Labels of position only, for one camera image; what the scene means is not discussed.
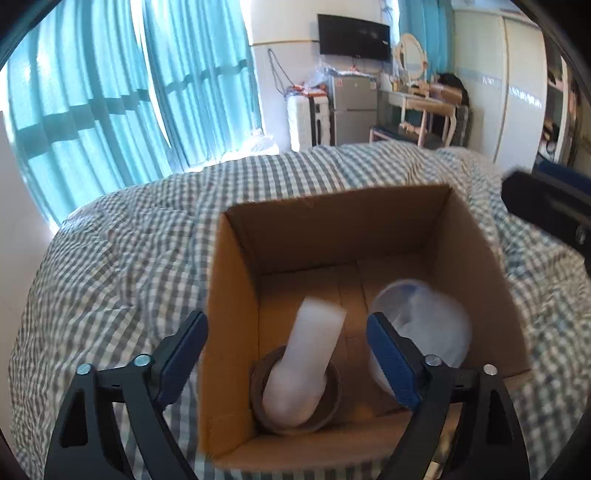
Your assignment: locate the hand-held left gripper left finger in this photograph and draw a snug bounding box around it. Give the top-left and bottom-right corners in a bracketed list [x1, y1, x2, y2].
[44, 310, 209, 480]

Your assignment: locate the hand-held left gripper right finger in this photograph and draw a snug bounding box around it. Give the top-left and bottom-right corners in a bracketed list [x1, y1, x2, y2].
[366, 312, 528, 480]

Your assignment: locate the clear plastic cup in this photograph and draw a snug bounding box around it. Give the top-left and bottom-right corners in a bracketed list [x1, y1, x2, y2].
[368, 279, 474, 393]

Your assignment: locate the brown tape roll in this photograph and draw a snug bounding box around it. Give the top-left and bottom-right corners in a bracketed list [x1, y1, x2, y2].
[249, 346, 343, 435]

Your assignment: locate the cardboard box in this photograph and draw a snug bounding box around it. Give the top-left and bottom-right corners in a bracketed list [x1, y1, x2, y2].
[198, 184, 533, 474]

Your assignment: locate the checkered blanket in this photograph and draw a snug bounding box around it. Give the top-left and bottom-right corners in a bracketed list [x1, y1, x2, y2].
[8, 139, 591, 480]

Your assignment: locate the white wardrobe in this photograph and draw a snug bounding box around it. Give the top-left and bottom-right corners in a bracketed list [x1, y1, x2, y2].
[450, 8, 550, 163]

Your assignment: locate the black bag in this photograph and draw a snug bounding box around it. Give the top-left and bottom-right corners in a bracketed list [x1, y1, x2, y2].
[434, 72, 472, 112]

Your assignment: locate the white dressing table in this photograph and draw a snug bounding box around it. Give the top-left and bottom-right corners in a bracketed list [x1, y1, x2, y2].
[368, 81, 462, 148]

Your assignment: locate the oval vanity mirror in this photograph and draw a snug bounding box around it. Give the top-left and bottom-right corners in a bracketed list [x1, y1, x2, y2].
[395, 33, 427, 86]

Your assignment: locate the silver mini fridge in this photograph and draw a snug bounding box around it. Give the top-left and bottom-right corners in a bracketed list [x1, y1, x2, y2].
[329, 74, 380, 147]

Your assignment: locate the plastic bag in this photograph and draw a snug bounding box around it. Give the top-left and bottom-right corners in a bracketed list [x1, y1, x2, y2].
[307, 59, 370, 91]

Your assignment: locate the teal curtain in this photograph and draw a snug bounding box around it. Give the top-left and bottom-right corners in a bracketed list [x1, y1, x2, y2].
[4, 0, 264, 227]

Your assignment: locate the wall television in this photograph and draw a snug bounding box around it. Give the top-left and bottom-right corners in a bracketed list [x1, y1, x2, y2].
[317, 14, 391, 62]

